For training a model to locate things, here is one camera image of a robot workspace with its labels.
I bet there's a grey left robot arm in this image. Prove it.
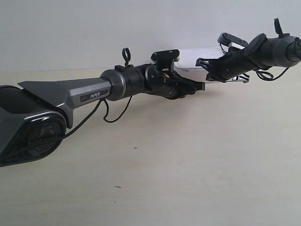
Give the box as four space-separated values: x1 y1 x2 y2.
0 64 205 167

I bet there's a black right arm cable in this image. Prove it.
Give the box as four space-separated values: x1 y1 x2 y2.
256 18 301 81

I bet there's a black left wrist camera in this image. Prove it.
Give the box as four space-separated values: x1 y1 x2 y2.
150 49 180 71

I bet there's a white lidded plastic container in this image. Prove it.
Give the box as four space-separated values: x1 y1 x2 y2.
175 47 230 82

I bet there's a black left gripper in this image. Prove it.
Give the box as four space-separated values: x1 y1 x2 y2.
147 72 205 99

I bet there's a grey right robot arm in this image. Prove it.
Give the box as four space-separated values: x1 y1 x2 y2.
195 33 301 83

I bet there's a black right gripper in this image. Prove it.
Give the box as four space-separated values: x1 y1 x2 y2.
195 48 259 82

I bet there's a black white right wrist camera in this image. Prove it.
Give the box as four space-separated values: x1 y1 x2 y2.
217 32 248 53

